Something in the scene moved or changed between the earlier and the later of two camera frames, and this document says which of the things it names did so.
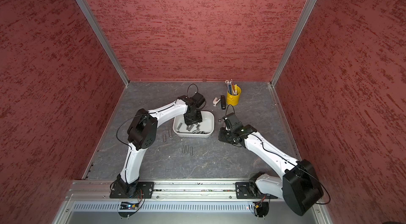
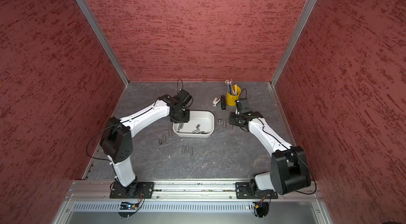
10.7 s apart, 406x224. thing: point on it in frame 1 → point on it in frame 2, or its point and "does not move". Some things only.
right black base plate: x=243 y=191 does not move
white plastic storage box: x=204 y=129 does not move
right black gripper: x=221 y=136 → x=231 y=119
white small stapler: x=215 y=101 does not move
